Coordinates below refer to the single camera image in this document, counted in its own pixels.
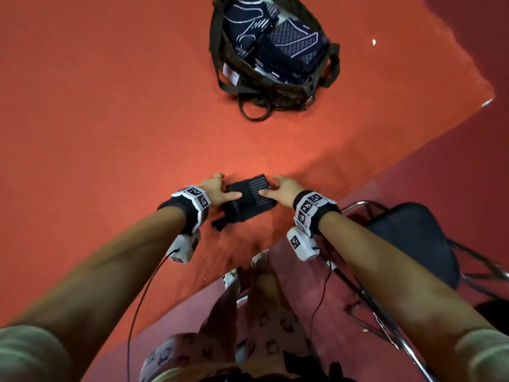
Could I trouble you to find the person's left hand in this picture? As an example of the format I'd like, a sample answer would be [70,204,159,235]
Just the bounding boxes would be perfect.
[198,173,243,207]

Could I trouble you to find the person's right hand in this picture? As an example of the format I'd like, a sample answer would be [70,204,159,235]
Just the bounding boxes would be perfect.
[258,175,305,209]

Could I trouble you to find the black knitted garment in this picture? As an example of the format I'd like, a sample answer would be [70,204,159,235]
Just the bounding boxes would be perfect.
[210,174,278,232]

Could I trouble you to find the person's right forearm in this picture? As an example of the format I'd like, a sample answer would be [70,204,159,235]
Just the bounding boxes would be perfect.
[318,211,495,354]

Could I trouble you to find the person's left forearm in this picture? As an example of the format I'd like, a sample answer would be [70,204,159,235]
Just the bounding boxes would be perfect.
[7,206,187,356]

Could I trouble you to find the black wristband with white markers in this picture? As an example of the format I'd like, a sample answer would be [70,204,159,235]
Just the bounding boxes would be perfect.
[293,189,342,238]
[157,185,212,235]

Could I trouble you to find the white shoe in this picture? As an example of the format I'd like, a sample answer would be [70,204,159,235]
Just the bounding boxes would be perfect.
[251,250,270,272]
[222,268,240,290]

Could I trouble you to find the dark olive tote bag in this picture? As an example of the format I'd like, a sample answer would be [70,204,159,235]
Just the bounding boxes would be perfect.
[209,0,341,122]

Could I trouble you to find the white bag tag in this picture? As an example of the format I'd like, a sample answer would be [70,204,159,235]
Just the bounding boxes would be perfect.
[222,63,241,86]

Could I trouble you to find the patterned light trousers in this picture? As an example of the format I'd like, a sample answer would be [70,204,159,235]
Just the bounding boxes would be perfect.
[139,270,321,382]

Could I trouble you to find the dark folded garment pink lines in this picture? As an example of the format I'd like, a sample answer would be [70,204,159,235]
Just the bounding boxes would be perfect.
[254,18,330,85]

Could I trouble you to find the dark folded garment white lines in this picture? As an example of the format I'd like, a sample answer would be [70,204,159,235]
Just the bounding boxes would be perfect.
[223,0,280,57]

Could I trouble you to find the black waist pack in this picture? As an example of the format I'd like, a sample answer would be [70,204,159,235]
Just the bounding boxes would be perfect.
[199,351,356,382]

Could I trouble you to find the pale green shirt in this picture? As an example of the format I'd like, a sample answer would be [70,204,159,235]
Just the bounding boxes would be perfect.
[0,325,509,382]

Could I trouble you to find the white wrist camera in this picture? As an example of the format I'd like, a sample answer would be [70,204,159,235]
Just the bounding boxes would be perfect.
[286,227,321,262]
[166,229,201,264]

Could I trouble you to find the thin black cable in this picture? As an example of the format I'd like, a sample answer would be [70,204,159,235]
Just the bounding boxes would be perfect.
[309,260,333,339]
[126,250,180,382]

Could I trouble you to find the black chair with metal frame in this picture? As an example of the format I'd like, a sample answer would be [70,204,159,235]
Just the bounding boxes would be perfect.
[318,200,509,382]

